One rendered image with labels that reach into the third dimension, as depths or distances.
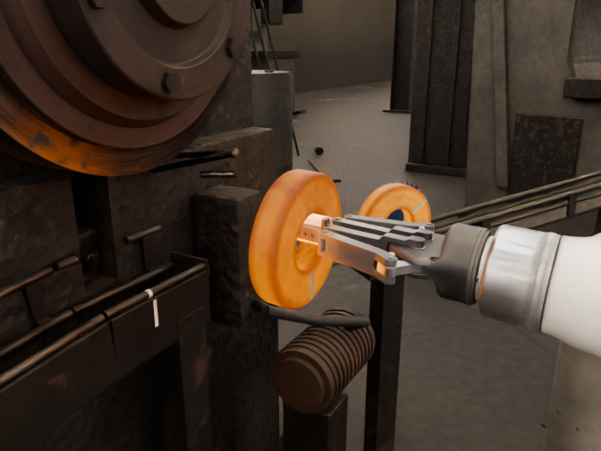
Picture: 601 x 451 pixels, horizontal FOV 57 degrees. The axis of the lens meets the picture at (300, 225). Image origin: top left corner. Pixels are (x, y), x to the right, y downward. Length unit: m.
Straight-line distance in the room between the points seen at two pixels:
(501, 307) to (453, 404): 1.31
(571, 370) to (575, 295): 0.75
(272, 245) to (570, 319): 0.27
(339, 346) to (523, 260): 0.57
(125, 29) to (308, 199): 0.25
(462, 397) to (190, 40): 1.45
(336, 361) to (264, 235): 0.49
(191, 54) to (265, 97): 2.74
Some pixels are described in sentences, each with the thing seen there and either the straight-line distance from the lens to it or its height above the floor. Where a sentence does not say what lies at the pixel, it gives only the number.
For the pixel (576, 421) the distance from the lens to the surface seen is 1.29.
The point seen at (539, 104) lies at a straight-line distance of 3.22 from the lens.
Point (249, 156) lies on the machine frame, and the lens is 1.09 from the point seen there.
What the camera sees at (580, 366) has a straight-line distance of 1.23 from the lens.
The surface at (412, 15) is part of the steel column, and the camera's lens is 9.40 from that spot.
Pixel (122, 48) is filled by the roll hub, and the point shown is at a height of 1.03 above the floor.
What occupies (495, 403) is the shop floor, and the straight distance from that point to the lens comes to 1.87.
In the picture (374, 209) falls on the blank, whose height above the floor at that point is 0.74.
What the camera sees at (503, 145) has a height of 0.51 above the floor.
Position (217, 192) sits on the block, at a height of 0.80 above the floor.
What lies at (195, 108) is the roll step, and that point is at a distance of 0.78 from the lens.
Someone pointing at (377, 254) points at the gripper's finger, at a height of 0.85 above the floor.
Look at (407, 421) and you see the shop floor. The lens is 1.73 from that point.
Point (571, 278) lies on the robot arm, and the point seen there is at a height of 0.85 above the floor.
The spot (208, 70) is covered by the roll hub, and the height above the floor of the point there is 1.01.
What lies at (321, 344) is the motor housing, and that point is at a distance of 1.01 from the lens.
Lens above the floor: 1.03
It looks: 18 degrees down
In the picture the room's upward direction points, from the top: straight up
